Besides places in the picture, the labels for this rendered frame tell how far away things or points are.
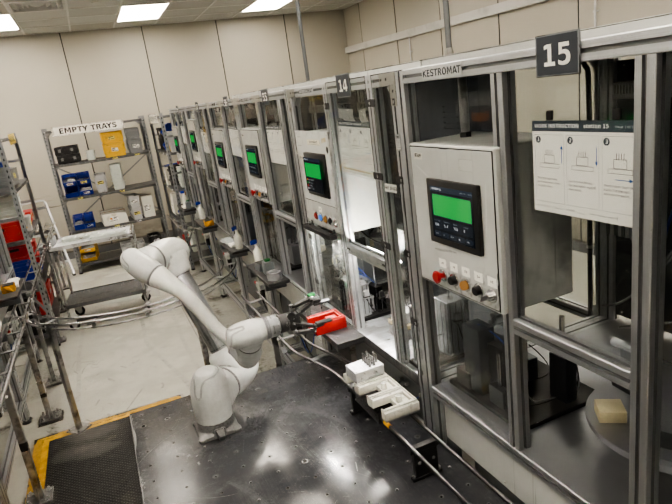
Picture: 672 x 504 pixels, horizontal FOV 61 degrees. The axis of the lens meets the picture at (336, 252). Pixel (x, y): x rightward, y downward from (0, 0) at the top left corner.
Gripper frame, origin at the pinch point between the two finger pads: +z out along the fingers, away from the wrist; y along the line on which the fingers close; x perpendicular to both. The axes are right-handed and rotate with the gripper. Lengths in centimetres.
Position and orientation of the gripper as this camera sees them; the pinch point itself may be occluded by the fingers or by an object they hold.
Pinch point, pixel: (324, 311)
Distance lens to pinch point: 236.9
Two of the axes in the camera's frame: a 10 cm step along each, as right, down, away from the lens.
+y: -1.3, -9.5, -2.7
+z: 9.1, -2.3, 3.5
